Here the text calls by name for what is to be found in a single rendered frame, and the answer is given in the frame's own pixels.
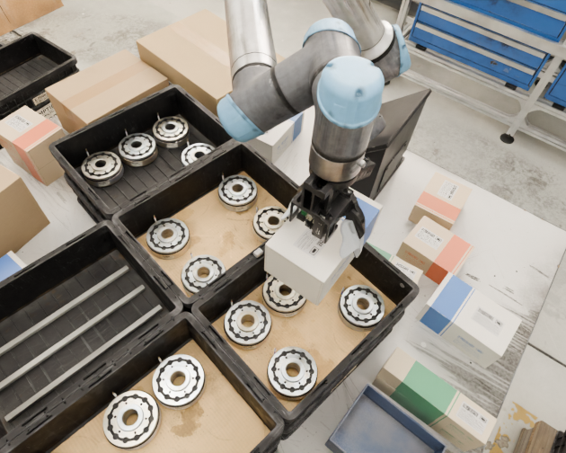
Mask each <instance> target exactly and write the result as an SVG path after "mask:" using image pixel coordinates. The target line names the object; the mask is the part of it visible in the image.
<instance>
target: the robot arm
mask: <svg viewBox="0 0 566 453"><path fill-rule="evenodd" d="M322 1H323V3H324V5H325V6H326V8H327V9H328V11H329V12H330V14H331V15H332V17H333V18H325V19H321V20H320V21H318V22H315V23H314V24H313V25H312V26H311V27H310V28H309V29H308V31H307V32H306V34H305V36H304V40H303V45H302V48H301V49H300V50H299V51H297V52H296V53H294V54H292V55H291V56H289V57H288V58H286V59H284V60H282V61H281V62H279V63H277V58H276V52H275V47H274V41H273V36H272V30H271V25H270V15H269V9H268V4H267V0H224V2H225V9H226V28H227V39H228V49H229V59H230V69H231V79H232V88H233V91H232V92H231V93H228V94H227V95H226V97H225V98H223V99H222V100H220V102H219V103H218V105H217V115H218V118H219V120H220V122H221V124H222V126H223V127H224V129H225V131H226V132H227V133H228V134H229V136H231V137H232V138H233V139H234V140H236V141H238V142H247V141H249V140H252V139H255V138H257V137H259V136H261V135H264V134H266V133H265V132H267V131H269V130H270V129H273V128H275V127H276V126H278V125H279V124H281V123H283V122H284V121H286V120H289V119H291V118H292V117H294V116H296V115H297V114H299V113H301V112H303V111H305V110H307V109H309V108H311V107H312V106H314V128H313V135H312V140H311V146H310V152H309V159H308V162H309V173H310V175H309V176H308V177H307V178H306V179H305V181H304V182H303V183H302V184H301V185H300V186H299V187H298V190H297V193H296V195H295V196H294V197H293V199H292V200H291V202H290V204H289V206H288V210H287V211H286V212H285V214H284V215H283V216H282V217H281V220H283V219H285V218H286V217H288V216H289V222H291V221H292V220H293V219H294V217H295V216H296V218H297V219H299V220H301V221H302V222H305V226H306V227H309V228H310V229H312V235H314V236H315V237H317V238H319V239H320V240H321V239H322V238H323V237H324V235H326V236H325V239H324V243H325V244H326V243H327V242H328V240H329V239H330V238H331V237H332V235H333V233H334V232H335V231H336V229H337V228H338V225H337V223H338V222H339V220H341V218H342V217H344V216H346V218H345V219H344V220H343V221H342V222H341V224H340V233H341V235H342V243H341V246H340V257H341V258H342V259H344V258H346V257H347V256H349V255H350V254H351V253H354V255H355V257H356V258H358V256H359V255H360V253H361V251H362V248H363V243H364V234H365V229H366V220H365V216H364V213H363V211H362V209H361V208H360V206H359V204H358V201H357V197H356V196H355V194H354V191H353V190H352V189H350V188H349V186H351V185H352V184H353V183H354V182H357V181H360V180H362V179H365V178H367V177H369V176H370V174H371V173H372V171H373V169H374V167H375V164H376V163H374V162H372V161H370V159H369V158H368V157H366V156H365V153H366V151H367V146H368V142H369V141H371V140H372V139H374V138H375V137H377V136H378V135H379V134H380V133H381V132H382V131H383V130H384V128H385V125H386V122H385V120H384V118H383V116H382V115H381V114H380V113H379V111H380V108H381V104H382V93H383V90H384V86H385V83H386V82H388V81H390V80H392V79H394V78H396V77H398V76H400V75H401V74H402V73H404V72H406V71H407V70H409V69H410V67H411V59H410V55H409V52H408V49H407V47H406V43H405V40H404V38H403V35H402V32H401V29H400V27H399V25H398V24H395V25H391V24H390V23H389V22H387V21H384V20H380V18H379V16H378V14H377V12H376V10H375V8H374V6H373V5H372V3H371V1H370V0H322ZM299 210H301V211H300V212H299ZM298 212H299V213H298Z"/></svg>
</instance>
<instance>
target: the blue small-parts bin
mask: <svg viewBox="0 0 566 453"><path fill-rule="evenodd" d="M325 446H326V447H327V448H328V449H329V450H331V451H332V452H333V453H444V452H445V450H446V449H447V445H446V444H445V443H444V442H442V441H441V440H439V439H438V438H437V437H436V436H434V435H433V434H432V433H431V432H429V431H428V430H427V429H425V428H424V427H423V426H421V425H420V424H419V423H418V422H416V421H415V420H414V419H412V418H411V417H410V415H408V414H407V413H406V412H404V411H403V410H402V409H400V408H399V407H398V406H397V405H395V404H394V403H393V402H391V401H390V400H389V399H388V398H386V397H385V396H384V395H382V394H381V393H380V392H378V391H377V390H376V389H375V388H373V387H372V386H371V385H369V384H366V386H365V387H364V388H363V390H362V391H361V392H360V394H359V395H358V397H357V398H356V400H355V401H354V403H353V404H352V406H351V407H350V408H349V410H348V411H347V412H346V414H345V415H344V417H343V418H342V420H341V421H340V423H339V424H338V426H337V427H336V429H335V430H334V432H333V433H332V435H331V436H330V438H329V439H328V440H327V441H326V443H325Z"/></svg>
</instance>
